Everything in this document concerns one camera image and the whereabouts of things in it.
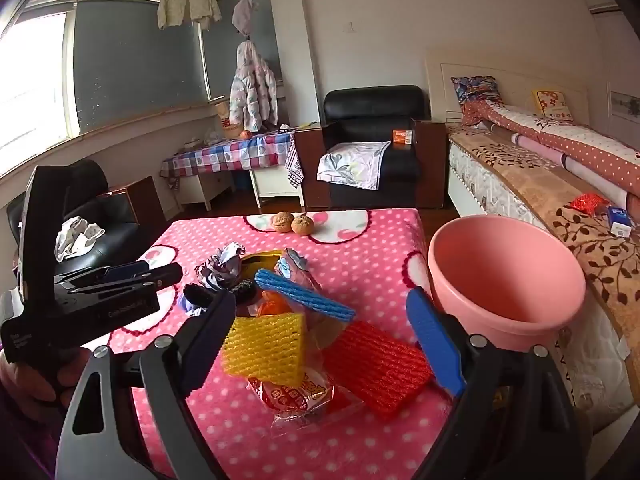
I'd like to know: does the floral cloth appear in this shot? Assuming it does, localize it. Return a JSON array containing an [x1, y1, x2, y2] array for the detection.
[[317, 141, 392, 191]]

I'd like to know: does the blue tissue pack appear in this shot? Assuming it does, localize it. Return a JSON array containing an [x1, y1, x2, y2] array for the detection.
[[607, 206, 633, 238]]

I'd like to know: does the blue foam fruit net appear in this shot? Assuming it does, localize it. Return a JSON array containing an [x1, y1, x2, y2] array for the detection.
[[255, 268, 357, 322]]

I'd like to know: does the black leather armchair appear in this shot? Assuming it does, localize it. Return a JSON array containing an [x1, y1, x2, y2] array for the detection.
[[6, 159, 143, 281], [320, 85, 426, 208]]

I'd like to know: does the orange peel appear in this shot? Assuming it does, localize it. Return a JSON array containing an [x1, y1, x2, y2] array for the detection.
[[257, 290, 293, 318]]

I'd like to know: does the pink snack packet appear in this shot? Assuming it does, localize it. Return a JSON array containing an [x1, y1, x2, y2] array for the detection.
[[276, 247, 323, 293]]

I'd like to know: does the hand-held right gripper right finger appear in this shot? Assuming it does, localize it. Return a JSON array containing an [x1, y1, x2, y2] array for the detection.
[[406, 287, 588, 480]]

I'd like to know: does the cream cardigan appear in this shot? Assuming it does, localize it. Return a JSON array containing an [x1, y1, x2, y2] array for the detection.
[[157, 0, 223, 31]]

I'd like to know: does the white wardrobe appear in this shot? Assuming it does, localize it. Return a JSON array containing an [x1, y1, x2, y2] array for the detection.
[[575, 0, 640, 133]]

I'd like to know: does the person's left hand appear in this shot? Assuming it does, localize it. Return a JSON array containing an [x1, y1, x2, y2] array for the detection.
[[0, 347, 93, 416]]

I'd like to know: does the white bed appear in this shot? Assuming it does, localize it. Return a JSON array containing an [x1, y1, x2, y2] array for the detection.
[[425, 49, 640, 431]]

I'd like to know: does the clear red-print snack wrapper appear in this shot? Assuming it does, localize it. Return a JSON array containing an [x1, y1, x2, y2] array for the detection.
[[245, 310, 366, 428]]

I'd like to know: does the white desk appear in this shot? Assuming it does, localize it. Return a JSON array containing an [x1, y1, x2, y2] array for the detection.
[[172, 162, 306, 211]]

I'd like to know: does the checked tablecloth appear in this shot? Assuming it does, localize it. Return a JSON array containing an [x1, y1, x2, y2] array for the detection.
[[161, 130, 305, 191]]

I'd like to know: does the colourful patterned pillow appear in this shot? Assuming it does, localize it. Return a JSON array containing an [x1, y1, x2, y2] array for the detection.
[[450, 76, 501, 106]]

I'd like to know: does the red packet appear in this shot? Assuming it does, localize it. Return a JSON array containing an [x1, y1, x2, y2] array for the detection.
[[569, 192, 611, 217]]

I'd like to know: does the wooden end table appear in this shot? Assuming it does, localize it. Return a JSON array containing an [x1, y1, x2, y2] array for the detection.
[[97, 176, 168, 241]]

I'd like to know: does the red polka-dot quilt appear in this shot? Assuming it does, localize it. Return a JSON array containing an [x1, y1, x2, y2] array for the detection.
[[460, 99, 640, 196]]

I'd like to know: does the pink plastic bucket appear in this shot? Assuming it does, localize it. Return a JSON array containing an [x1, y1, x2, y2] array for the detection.
[[427, 215, 587, 353]]

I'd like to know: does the pale puffer jacket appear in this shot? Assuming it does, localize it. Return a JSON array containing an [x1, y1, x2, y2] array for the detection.
[[229, 40, 279, 132]]

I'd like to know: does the cardboard box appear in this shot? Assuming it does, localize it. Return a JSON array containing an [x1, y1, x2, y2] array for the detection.
[[215, 101, 242, 141]]

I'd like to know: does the brown leaf-pattern blanket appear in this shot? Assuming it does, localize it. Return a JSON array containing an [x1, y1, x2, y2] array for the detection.
[[447, 125, 640, 356]]

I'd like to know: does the narrow grey roller blind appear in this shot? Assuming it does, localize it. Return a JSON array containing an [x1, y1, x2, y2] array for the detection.
[[200, 0, 283, 101]]

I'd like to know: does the yellow packet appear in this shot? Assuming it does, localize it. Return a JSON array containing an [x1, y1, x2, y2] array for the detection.
[[240, 251, 283, 281]]

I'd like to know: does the black white patterned cloth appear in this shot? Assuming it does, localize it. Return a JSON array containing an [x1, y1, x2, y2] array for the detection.
[[284, 132, 305, 190]]

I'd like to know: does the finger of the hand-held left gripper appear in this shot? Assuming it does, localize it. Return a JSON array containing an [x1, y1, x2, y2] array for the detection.
[[67, 262, 184, 297], [54, 260, 151, 286]]

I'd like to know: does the yellow foam fruit net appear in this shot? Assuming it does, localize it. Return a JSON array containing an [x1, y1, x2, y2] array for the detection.
[[221, 311, 307, 387]]

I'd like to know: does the black glittery scrap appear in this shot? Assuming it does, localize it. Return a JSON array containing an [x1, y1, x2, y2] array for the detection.
[[232, 277, 261, 305]]

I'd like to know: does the wide grey roller blind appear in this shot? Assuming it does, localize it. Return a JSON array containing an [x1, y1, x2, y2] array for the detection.
[[72, 0, 211, 133]]

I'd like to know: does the purple white wrapper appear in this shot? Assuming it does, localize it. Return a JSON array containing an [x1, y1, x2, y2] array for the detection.
[[195, 242, 247, 291]]

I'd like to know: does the crumpled white cloth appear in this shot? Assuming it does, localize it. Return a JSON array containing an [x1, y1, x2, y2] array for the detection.
[[54, 216, 107, 263]]

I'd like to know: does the yellow floral pillow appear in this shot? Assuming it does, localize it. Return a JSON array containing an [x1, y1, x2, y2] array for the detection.
[[531, 89, 576, 121]]

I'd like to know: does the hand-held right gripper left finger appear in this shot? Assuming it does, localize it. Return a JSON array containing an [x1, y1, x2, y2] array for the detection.
[[54, 290, 237, 480]]

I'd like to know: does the red foam fruit net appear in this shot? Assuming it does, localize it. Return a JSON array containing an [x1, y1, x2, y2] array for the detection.
[[322, 321, 435, 421]]

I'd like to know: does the pink polka-dot blanket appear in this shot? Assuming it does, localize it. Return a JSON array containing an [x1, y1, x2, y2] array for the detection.
[[107, 207, 461, 480]]

